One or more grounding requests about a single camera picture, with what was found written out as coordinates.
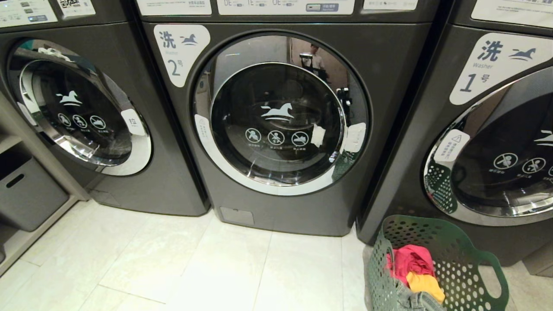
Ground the yellow garment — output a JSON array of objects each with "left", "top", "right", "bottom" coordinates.
[{"left": 406, "top": 271, "right": 445, "bottom": 303}]

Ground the grey storage bin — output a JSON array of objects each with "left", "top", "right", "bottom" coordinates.
[{"left": 0, "top": 151, "right": 70, "bottom": 232}]

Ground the beige shelf unit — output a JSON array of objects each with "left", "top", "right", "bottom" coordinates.
[{"left": 0, "top": 90, "right": 90, "bottom": 277}]

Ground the grey denim garment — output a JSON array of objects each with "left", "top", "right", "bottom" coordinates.
[{"left": 391, "top": 279, "right": 445, "bottom": 311}]

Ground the pink garment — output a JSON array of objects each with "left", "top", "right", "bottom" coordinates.
[{"left": 386, "top": 244, "right": 436, "bottom": 286}]

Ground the round glass washer door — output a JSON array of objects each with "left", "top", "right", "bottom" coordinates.
[
  {"left": 423, "top": 66, "right": 553, "bottom": 227},
  {"left": 6, "top": 38, "right": 153, "bottom": 176},
  {"left": 193, "top": 35, "right": 370, "bottom": 197}
]

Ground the green perforated laundry basket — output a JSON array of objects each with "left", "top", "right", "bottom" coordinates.
[{"left": 367, "top": 215, "right": 510, "bottom": 311}]

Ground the grey front-load washing machine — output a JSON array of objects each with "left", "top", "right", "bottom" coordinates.
[
  {"left": 356, "top": 0, "right": 553, "bottom": 267},
  {"left": 0, "top": 0, "right": 210, "bottom": 217},
  {"left": 135, "top": 0, "right": 452, "bottom": 237}
]

